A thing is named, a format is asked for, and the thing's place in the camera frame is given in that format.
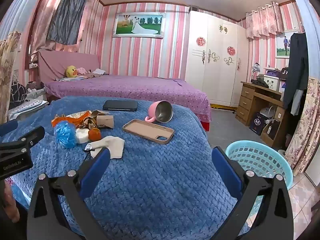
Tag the floral beige curtain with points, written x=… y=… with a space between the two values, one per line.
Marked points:
x=7 y=67

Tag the pink covered headboard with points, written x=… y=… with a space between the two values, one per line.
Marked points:
x=57 y=62

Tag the yellow duck plush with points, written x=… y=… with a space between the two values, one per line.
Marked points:
x=71 y=71

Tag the dark hanging jacket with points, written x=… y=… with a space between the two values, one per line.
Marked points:
x=297 y=62

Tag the floral door curtain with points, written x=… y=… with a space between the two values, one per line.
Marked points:
x=307 y=130

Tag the black patterned cushion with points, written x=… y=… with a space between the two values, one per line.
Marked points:
x=18 y=95

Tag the wall poster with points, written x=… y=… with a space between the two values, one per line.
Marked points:
x=282 y=45

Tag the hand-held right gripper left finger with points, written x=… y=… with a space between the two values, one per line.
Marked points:
x=96 y=170

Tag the person's left hand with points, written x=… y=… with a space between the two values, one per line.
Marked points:
x=12 y=202

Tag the desk lamp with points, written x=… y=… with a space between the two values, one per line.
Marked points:
x=255 y=68

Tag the brown cardboard box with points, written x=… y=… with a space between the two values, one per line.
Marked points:
x=271 y=132

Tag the white tissue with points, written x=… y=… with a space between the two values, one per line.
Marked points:
x=112 y=146

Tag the pink plush toy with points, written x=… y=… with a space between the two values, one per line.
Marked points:
x=82 y=70

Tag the small white fan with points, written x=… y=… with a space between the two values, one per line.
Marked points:
x=267 y=112

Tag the black bag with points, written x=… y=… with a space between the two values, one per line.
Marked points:
x=284 y=73

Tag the orange snack packet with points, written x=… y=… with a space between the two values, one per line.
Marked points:
x=57 y=121

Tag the blue plastic bag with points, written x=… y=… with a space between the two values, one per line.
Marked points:
x=64 y=133

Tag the wooden desk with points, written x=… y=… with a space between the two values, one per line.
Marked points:
x=246 y=100

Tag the white storage box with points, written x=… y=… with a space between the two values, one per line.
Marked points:
x=273 y=83

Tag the black box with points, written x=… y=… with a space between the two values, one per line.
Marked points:
x=257 y=124

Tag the pink valance curtain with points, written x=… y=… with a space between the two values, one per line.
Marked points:
x=265 y=20

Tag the white round bun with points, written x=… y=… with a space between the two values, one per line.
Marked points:
x=82 y=135

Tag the teal plastic basket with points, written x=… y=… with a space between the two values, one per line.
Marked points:
x=262 y=155

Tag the white dotted cloth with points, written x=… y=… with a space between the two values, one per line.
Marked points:
x=27 y=107

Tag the beige phone case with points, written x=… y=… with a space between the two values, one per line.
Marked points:
x=147 y=131

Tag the white wardrobe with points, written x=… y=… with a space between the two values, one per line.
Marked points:
x=215 y=80

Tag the orange tangerine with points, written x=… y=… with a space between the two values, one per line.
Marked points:
x=95 y=134

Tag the red paper cutout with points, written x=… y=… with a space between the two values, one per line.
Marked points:
x=200 y=41
x=231 y=50

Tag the pink mug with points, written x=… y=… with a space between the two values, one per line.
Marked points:
x=160 y=112

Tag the bed with purple bedspread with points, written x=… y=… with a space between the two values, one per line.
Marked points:
x=125 y=87

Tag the torn cardboard box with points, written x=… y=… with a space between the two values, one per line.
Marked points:
x=105 y=122

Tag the pink window curtain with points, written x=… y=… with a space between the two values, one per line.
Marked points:
x=41 y=17

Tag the grey curtain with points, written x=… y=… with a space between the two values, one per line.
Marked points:
x=66 y=12

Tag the brown paper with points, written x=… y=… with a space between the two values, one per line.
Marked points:
x=88 y=124

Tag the dark cloth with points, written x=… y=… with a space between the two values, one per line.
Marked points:
x=260 y=83

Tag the framed wedding picture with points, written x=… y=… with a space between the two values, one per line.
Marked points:
x=138 y=25

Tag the beige cloth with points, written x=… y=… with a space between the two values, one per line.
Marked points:
x=98 y=72

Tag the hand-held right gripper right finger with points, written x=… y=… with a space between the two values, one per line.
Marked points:
x=226 y=172

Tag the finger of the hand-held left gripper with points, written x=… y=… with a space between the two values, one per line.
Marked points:
x=8 y=128
x=32 y=136

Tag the black smartphone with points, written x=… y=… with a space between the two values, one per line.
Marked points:
x=120 y=105

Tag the silver snack wrapper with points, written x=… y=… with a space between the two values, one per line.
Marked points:
x=76 y=115

